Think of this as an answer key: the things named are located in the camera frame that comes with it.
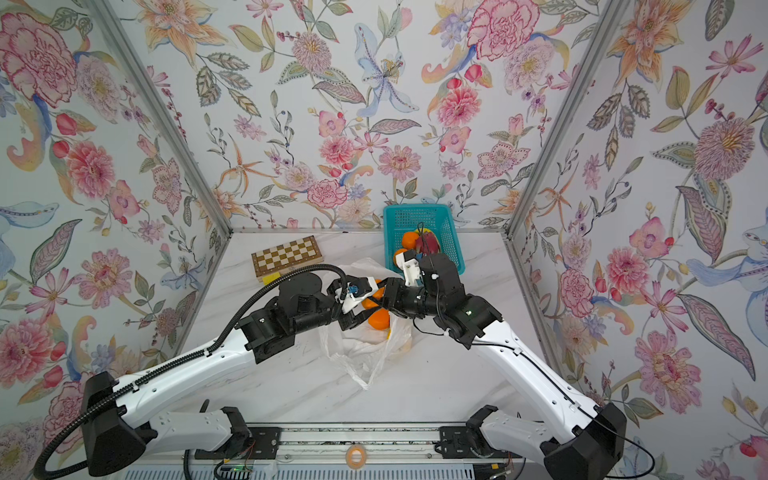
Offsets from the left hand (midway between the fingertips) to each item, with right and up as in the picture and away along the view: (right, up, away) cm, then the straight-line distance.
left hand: (378, 296), depth 68 cm
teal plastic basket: (+8, +24, +50) cm, 57 cm away
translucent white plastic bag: (-5, -17, +17) cm, 25 cm away
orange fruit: (-2, -2, -2) cm, 3 cm away
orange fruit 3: (+7, +11, +45) cm, 47 cm away
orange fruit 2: (+11, +16, +45) cm, 49 cm away
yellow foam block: (-38, +2, +36) cm, 53 cm away
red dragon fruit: (+16, +15, +39) cm, 45 cm away
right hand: (-2, 0, 0) cm, 2 cm away
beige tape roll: (-7, -40, +5) cm, 41 cm away
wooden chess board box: (-34, +9, +42) cm, 55 cm away
